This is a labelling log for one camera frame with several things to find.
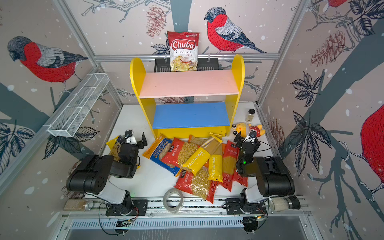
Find orange Pastatime pasta bag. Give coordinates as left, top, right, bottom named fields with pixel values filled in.
left=188, top=135, right=209, bottom=146

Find black rack behind shelf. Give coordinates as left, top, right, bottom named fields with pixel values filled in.
left=154, top=58, right=219, bottom=73

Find yellow shelf pink blue boards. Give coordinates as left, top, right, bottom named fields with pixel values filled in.
left=130, top=55, right=245, bottom=139

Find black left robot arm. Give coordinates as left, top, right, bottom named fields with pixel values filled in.
left=66, top=130, right=148, bottom=215

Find small spice jar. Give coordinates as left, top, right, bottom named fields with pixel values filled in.
left=246, top=109, right=256, bottom=123

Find red macaroni bag upper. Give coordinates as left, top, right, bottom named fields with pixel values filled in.
left=161, top=138, right=199, bottom=169

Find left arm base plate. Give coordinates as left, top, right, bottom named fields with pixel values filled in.
left=106, top=199, right=149, bottom=217

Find yellow plush toy red dress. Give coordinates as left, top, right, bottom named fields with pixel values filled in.
left=232, top=123, right=266, bottom=138

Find red Chuba cassava chips bag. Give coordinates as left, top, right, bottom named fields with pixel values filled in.
left=168, top=31, right=200, bottom=72

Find glass jar black lid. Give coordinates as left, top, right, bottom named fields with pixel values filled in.
left=269, top=196, right=301, bottom=212

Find red macaroni bag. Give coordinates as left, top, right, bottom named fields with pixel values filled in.
left=161, top=138, right=199, bottom=169
left=174, top=167, right=217, bottom=204

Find glass jar left floor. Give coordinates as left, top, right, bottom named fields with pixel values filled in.
left=63, top=199, right=94, bottom=212

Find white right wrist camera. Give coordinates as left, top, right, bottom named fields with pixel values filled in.
left=246, top=130, right=258, bottom=139

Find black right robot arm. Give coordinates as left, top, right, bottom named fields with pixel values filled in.
left=235, top=136, right=295, bottom=213

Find red macaroni bag lower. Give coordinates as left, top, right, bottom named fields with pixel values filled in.
left=174, top=167, right=217, bottom=204

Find blue orange pasta bag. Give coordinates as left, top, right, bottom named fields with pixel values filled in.
left=143, top=135, right=180, bottom=177

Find white wire mesh basket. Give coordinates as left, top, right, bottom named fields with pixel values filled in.
left=48, top=73, right=110, bottom=137

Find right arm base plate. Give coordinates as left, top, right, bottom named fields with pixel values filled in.
left=222, top=198, right=268, bottom=215

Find yellow Pastatime spaghetti bag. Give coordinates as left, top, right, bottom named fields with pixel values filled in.
left=208, top=144, right=223, bottom=183
left=182, top=133, right=223, bottom=175

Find clear tape roll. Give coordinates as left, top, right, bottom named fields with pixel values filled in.
left=163, top=188, right=184, bottom=214

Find red spaghetti bag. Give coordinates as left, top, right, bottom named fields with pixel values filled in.
left=233, top=171, right=248, bottom=188
left=222, top=141, right=239, bottom=192

